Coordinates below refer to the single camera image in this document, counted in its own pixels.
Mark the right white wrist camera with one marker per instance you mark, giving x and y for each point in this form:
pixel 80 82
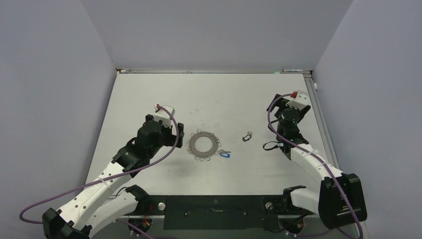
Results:
pixel 299 101

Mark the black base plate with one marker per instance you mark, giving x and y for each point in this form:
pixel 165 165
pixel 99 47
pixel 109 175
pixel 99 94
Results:
pixel 222 212

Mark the metal keyring disc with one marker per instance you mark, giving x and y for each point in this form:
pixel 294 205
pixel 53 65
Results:
pixel 203 145

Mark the key with black tag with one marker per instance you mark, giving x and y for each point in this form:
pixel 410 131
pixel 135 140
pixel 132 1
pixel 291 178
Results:
pixel 248 136

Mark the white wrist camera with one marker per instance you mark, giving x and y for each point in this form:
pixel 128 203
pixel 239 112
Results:
pixel 160 115
pixel 299 101

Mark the marker pen on rail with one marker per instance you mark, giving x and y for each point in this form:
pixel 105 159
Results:
pixel 292 70

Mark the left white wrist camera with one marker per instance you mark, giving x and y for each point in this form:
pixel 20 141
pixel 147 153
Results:
pixel 160 115

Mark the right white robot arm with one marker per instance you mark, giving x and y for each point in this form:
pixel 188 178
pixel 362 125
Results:
pixel 339 200

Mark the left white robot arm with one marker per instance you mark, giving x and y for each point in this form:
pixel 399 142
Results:
pixel 90 211

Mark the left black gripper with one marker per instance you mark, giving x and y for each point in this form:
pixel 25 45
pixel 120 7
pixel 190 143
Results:
pixel 171 138

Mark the key with blue tag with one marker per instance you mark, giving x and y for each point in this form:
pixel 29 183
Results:
pixel 224 153

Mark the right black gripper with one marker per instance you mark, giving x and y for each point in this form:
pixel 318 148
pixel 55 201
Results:
pixel 280 102

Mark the aluminium frame rail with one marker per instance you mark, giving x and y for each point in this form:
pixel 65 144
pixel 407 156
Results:
pixel 326 139

